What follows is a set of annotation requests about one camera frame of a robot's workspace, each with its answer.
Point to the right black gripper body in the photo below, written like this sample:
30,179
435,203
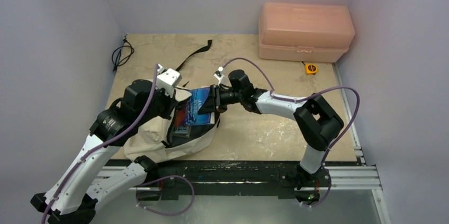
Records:
215,97

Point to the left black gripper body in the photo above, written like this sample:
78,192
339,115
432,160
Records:
161,106

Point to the Jane Eyre paperback book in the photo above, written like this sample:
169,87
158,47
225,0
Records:
187,112

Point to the blue Treehouse paperback book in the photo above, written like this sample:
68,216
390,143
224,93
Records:
181,131

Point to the beige canvas backpack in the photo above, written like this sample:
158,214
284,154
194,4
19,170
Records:
156,141

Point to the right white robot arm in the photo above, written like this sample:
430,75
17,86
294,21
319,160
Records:
317,120

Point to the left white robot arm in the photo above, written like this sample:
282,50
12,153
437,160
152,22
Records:
75,198

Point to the yellow tape measure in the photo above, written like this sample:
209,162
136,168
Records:
311,69

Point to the pink plastic storage box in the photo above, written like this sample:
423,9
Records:
304,32

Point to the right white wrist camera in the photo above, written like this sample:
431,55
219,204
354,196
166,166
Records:
220,76

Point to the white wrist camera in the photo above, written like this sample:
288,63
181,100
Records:
220,76
168,78

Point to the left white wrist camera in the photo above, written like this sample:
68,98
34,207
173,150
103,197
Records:
168,78

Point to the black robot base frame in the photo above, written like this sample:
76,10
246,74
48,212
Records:
235,178

